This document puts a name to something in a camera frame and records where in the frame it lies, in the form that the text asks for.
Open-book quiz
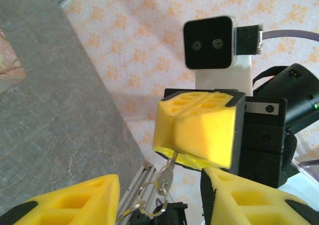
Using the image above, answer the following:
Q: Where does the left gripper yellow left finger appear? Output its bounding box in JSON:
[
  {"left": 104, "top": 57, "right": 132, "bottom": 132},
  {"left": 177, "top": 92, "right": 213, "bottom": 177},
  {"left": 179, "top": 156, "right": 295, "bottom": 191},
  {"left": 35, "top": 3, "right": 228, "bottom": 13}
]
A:
[{"left": 0, "top": 174, "right": 121, "bottom": 225}]

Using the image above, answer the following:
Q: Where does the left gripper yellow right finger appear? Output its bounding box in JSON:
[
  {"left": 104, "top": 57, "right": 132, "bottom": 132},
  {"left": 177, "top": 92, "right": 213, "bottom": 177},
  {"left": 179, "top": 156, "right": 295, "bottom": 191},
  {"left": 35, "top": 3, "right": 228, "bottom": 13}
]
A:
[{"left": 201, "top": 167, "right": 319, "bottom": 225}]

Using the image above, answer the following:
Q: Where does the silver key with rings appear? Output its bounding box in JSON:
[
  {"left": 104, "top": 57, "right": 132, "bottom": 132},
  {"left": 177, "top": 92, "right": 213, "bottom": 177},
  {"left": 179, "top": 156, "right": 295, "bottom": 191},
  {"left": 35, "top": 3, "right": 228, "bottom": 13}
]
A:
[{"left": 116, "top": 151, "right": 179, "bottom": 222}]

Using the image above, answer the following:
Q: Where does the decorated pink tin box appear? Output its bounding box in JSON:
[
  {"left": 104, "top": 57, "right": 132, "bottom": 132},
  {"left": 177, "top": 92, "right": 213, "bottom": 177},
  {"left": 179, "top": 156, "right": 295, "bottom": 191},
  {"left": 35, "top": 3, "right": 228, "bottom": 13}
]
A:
[{"left": 0, "top": 29, "right": 27, "bottom": 94}]

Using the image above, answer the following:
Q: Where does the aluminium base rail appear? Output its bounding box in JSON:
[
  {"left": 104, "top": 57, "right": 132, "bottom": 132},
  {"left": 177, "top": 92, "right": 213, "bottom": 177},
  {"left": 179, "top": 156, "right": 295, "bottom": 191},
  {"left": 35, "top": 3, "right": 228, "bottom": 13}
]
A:
[{"left": 119, "top": 160, "right": 160, "bottom": 216}]

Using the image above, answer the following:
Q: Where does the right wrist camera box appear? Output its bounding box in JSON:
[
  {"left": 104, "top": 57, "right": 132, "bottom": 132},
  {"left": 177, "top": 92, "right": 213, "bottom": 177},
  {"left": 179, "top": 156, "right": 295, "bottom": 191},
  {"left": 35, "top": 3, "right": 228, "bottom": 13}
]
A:
[{"left": 183, "top": 15, "right": 252, "bottom": 90}]

